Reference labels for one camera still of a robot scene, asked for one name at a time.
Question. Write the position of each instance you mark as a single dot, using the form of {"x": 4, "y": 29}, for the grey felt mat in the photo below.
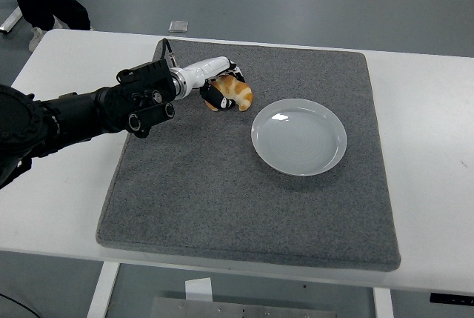
{"x": 207, "y": 192}

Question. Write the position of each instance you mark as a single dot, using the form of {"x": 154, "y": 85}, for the narrow white table leg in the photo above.
{"x": 383, "y": 305}

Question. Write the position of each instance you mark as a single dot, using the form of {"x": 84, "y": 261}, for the white table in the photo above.
{"x": 426, "y": 110}

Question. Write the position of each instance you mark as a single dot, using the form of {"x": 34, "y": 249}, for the grey metal plate with screws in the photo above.
{"x": 240, "y": 308}

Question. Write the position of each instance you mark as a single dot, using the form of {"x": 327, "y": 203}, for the pale grey round plate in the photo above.
{"x": 300, "y": 140}

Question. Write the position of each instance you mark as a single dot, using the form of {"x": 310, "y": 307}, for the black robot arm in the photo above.
{"x": 74, "y": 118}

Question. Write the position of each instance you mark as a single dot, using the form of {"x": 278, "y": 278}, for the white desk leg frame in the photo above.
{"x": 11, "y": 20}

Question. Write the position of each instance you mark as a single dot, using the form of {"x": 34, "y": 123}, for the black table control panel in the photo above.
{"x": 452, "y": 298}

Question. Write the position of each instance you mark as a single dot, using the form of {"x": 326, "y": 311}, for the golden croissant bread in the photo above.
{"x": 240, "y": 92}

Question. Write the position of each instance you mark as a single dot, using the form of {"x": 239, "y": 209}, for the wide white table leg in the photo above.
{"x": 103, "y": 288}

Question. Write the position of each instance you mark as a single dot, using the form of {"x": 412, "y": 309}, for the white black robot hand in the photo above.
{"x": 201, "y": 71}

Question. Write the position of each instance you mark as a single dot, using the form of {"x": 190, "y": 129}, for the silver floor socket box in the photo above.
{"x": 178, "y": 26}

